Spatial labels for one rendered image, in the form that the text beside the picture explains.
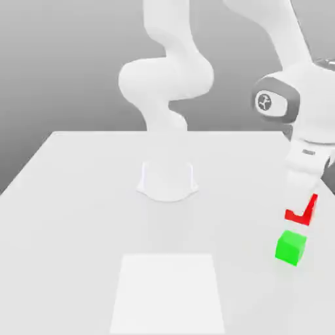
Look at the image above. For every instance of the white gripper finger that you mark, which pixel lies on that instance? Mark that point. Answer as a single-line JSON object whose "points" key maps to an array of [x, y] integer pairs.
{"points": [[301, 193]]}

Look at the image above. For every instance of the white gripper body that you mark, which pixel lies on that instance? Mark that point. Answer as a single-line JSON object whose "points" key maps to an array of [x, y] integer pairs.
{"points": [[306, 159]]}

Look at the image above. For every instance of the small red cube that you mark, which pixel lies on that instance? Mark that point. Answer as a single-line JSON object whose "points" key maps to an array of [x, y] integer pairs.
{"points": [[301, 219]]}

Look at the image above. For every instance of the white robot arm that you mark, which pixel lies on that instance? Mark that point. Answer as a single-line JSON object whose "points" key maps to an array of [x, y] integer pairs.
{"points": [[167, 78]]}

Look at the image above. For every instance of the small green cube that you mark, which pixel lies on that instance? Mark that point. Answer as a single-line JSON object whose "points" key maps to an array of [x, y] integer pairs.
{"points": [[289, 248]]}

